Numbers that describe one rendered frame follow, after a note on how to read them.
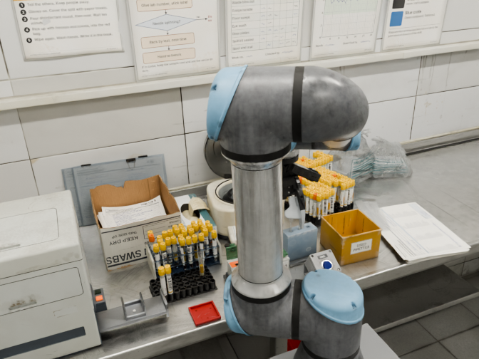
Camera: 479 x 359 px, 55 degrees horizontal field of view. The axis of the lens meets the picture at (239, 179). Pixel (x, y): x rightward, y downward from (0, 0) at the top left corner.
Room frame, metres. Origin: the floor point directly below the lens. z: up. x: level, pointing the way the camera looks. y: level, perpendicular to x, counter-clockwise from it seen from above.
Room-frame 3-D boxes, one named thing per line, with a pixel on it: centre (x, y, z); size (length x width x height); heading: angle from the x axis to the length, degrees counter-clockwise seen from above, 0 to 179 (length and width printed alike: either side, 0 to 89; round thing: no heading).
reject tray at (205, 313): (0.92, 0.10, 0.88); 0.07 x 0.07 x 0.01; 21
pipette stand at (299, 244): (1.16, -0.17, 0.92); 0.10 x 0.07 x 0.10; 113
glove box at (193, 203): (1.34, 0.16, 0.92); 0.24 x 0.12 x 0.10; 21
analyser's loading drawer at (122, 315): (0.89, 0.30, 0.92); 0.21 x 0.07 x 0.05; 111
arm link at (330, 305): (0.69, -0.16, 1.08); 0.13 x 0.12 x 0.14; 78
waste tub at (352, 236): (1.19, -0.33, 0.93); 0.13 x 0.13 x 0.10; 18
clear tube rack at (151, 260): (1.14, 0.17, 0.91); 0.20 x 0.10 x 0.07; 111
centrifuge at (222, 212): (1.36, -0.02, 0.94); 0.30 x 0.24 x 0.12; 12
